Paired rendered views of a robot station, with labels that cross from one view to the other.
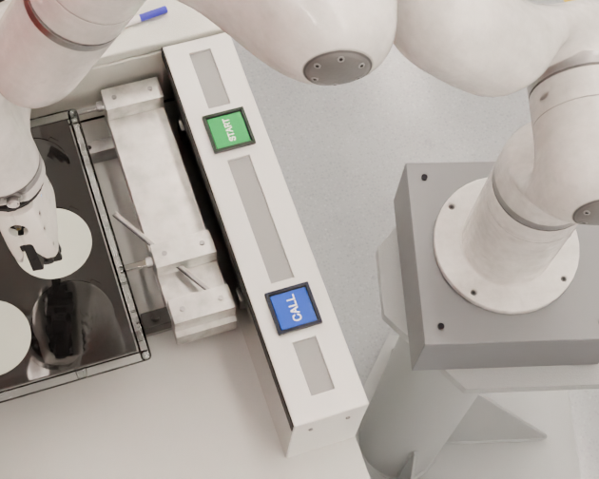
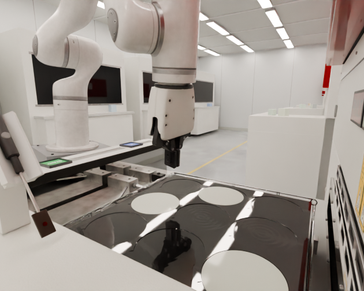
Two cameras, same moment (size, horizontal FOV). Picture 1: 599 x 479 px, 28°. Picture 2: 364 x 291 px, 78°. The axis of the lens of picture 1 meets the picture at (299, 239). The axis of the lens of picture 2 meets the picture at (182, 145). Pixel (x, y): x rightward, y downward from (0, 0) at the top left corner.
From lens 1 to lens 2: 1.60 m
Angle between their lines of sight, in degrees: 92
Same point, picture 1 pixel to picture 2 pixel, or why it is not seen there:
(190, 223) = (104, 191)
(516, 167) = (80, 77)
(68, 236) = (146, 200)
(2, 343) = (216, 191)
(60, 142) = (82, 227)
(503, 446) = not seen: outside the picture
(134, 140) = (58, 219)
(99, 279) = (158, 187)
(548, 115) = (80, 42)
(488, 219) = (82, 114)
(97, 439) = not seen: hidden behind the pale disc
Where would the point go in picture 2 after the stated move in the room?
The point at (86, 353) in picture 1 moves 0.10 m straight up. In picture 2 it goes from (190, 179) to (190, 143)
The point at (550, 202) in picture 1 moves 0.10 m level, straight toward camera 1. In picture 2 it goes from (100, 56) to (127, 57)
